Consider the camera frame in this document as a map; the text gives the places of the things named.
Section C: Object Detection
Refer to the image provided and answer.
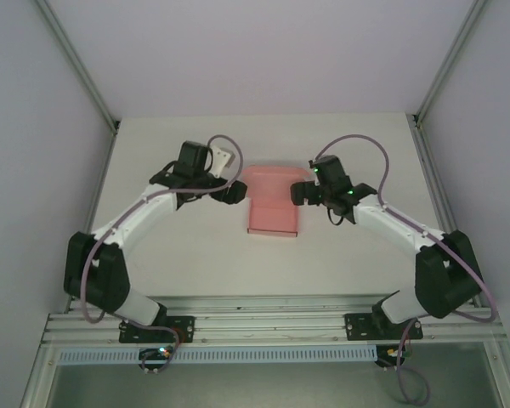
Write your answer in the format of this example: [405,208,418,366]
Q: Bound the aluminium frame post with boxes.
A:
[36,0,120,133]
[411,0,490,128]

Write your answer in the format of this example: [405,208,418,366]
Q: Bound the aluminium table side rail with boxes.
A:
[67,121,121,314]
[410,114,481,307]

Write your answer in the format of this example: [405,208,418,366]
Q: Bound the pink paper box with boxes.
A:
[241,165,308,239]

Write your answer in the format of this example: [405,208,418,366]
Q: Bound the black controller board with LEDs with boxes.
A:
[139,347,175,375]

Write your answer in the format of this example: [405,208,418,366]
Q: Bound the light blue slotted cable duct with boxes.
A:
[57,346,377,366]

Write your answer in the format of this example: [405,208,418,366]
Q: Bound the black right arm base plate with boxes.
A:
[343,313,424,341]

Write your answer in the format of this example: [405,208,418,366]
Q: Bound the grey metal panel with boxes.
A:
[46,360,507,408]

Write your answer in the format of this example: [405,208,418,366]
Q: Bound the aluminium mounting rail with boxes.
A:
[42,292,505,345]

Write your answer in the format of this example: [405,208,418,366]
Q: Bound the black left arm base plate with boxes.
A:
[118,314,196,344]

